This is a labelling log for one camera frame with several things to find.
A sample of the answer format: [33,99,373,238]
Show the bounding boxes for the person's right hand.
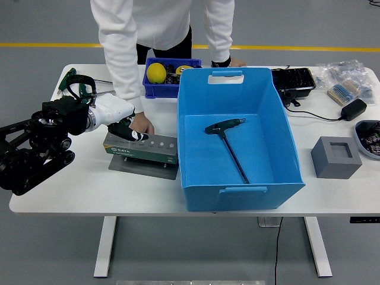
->
[129,112,156,136]

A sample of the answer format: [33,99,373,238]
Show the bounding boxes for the yellow lemon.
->
[147,62,166,84]

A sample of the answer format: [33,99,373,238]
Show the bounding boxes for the black table control panel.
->
[349,217,380,224]

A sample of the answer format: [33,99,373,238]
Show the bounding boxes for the green metal hex key stand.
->
[103,132,180,181]

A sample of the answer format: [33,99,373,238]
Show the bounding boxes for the black adapter cord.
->
[283,90,344,122]

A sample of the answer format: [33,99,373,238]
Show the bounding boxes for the clear plastic parts bag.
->
[326,59,376,105]
[315,64,336,90]

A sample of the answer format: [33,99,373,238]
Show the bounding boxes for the small dark blue bin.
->
[142,57,202,99]

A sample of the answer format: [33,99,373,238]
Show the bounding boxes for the black floor cable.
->
[273,217,283,285]

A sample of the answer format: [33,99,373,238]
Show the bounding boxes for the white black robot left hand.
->
[93,94,149,143]

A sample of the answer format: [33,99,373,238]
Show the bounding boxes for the dark small electronic parts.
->
[357,121,380,155]

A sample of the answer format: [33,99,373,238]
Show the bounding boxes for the black power adapter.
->
[340,99,368,122]

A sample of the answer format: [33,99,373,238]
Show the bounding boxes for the pale blue oval dish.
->
[354,120,380,161]

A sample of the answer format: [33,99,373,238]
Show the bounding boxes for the large light blue plastic box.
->
[177,67,306,212]

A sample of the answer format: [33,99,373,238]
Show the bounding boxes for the grey metal table bracket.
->
[257,217,281,228]

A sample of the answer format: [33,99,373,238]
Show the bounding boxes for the large green T-handle hex key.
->
[204,118,251,184]

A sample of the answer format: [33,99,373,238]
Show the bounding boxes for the black plastic tray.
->
[271,67,316,99]

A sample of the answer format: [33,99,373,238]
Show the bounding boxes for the white table leg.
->
[303,217,333,278]
[93,216,118,278]

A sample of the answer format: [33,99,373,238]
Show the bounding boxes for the taped resistor strip bundle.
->
[327,80,362,106]

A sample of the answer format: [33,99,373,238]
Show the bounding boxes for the grey cube block with recess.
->
[311,136,363,180]

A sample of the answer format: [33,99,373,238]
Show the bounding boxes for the dark small hardware pile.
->
[164,64,182,86]

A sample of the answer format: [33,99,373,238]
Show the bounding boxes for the person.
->
[90,0,247,136]

